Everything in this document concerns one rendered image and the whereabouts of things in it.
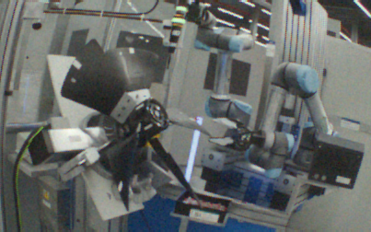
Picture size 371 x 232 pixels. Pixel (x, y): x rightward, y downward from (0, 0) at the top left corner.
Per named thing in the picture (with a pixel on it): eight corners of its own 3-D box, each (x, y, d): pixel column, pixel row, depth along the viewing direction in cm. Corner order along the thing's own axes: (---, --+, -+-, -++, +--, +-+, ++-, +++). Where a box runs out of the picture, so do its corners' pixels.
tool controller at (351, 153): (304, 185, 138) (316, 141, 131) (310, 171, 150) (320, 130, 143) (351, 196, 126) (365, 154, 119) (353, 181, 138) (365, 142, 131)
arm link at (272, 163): (267, 171, 154) (273, 148, 153) (282, 179, 145) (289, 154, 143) (255, 172, 150) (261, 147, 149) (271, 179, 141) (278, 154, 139)
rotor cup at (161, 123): (125, 151, 120) (155, 134, 114) (110, 111, 122) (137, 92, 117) (149, 147, 132) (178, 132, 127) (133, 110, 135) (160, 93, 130)
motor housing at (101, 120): (96, 179, 121) (119, 167, 116) (74, 121, 126) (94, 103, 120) (131, 172, 142) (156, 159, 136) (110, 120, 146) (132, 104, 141)
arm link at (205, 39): (214, 51, 159) (217, 29, 158) (191, 47, 163) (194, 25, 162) (219, 53, 167) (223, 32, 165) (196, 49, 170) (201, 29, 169)
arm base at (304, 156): (297, 159, 188) (302, 142, 187) (318, 165, 178) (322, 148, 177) (287, 161, 177) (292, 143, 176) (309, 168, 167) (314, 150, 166)
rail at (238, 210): (122, 179, 184) (124, 165, 183) (127, 178, 187) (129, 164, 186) (284, 230, 143) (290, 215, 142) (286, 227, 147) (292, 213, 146)
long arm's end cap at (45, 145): (32, 144, 101) (47, 129, 96) (39, 165, 99) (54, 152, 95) (26, 144, 98) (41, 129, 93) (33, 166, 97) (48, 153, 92)
